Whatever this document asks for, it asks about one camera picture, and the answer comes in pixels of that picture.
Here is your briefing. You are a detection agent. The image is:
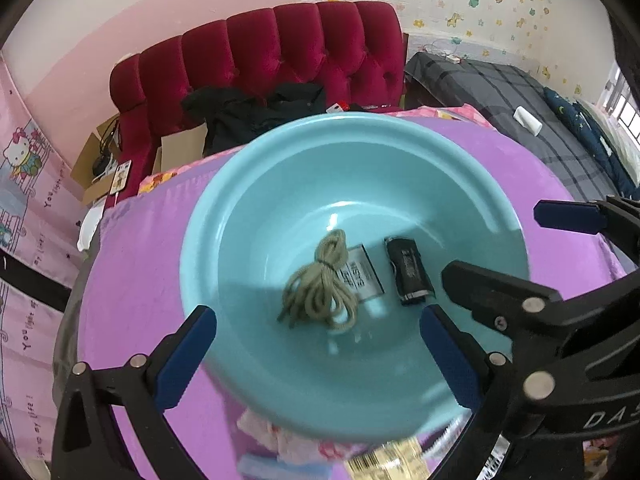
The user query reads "flat cardboard box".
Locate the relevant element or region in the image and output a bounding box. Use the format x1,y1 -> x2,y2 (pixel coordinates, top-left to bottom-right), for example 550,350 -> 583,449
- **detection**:
152,122 -> 208,173

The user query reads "black packet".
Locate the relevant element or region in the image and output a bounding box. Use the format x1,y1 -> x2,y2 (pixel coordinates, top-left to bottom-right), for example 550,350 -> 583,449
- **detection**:
384,236 -> 436,307

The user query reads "grey mattress cover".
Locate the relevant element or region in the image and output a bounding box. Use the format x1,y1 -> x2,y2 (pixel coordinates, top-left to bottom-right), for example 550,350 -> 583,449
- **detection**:
51,240 -> 108,411

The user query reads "phone with patterned case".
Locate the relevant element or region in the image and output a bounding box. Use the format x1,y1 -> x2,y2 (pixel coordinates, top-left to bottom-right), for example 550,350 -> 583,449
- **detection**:
111,160 -> 132,193

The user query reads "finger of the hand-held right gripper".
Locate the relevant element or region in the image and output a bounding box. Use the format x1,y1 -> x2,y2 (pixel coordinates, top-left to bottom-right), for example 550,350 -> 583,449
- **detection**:
534,194 -> 640,261
442,260 -> 568,401

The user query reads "white cloth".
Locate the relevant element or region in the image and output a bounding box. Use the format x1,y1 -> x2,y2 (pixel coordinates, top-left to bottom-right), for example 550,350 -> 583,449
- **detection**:
77,205 -> 103,253

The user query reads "open cardboard box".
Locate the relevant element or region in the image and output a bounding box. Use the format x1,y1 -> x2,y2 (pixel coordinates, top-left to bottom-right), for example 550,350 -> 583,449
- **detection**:
70,115 -> 121,206

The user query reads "red tufted headboard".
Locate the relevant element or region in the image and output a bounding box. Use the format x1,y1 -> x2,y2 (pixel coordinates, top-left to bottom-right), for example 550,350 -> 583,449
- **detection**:
109,1 -> 407,201

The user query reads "window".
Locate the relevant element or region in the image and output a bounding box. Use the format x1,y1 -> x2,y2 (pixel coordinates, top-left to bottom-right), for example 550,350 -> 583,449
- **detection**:
600,67 -> 640,146

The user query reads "pink cartoon bed sheet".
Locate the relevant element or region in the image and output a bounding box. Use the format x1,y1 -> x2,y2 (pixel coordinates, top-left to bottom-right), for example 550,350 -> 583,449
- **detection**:
137,102 -> 640,480

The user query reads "coiled beige rope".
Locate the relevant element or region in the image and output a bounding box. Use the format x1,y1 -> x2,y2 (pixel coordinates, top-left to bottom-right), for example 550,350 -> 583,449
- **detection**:
276,228 -> 361,332

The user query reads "black jacket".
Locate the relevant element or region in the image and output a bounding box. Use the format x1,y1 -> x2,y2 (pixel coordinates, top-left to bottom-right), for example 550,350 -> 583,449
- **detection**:
181,82 -> 326,158

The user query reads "yellow printed packet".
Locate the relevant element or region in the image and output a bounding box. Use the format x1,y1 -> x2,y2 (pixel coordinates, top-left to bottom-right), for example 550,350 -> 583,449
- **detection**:
345,437 -> 431,480

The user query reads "grey plaid bedding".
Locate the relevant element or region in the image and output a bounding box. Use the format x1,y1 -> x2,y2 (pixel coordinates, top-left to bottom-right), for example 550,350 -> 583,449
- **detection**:
404,51 -> 640,271

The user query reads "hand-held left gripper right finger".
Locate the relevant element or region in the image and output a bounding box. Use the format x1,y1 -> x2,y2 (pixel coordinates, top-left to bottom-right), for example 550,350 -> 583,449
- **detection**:
420,304 -> 531,441

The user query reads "teal plastic basin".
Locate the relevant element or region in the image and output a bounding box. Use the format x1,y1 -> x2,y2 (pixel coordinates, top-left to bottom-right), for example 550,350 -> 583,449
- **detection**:
179,111 -> 531,443

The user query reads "white roll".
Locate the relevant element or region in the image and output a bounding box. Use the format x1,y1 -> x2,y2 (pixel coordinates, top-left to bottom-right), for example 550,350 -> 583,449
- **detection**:
514,106 -> 543,137

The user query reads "navy star pillow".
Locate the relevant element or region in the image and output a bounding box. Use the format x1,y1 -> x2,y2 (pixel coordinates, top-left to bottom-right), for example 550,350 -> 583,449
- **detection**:
542,85 -> 636,196

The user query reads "pink cartoon curtain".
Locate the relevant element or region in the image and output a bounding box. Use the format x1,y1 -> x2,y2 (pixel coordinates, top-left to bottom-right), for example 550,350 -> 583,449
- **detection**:
0,280 -> 76,461
0,67 -> 88,261

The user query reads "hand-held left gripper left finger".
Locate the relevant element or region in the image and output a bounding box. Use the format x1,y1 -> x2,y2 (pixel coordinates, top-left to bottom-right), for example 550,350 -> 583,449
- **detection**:
50,304 -> 218,480

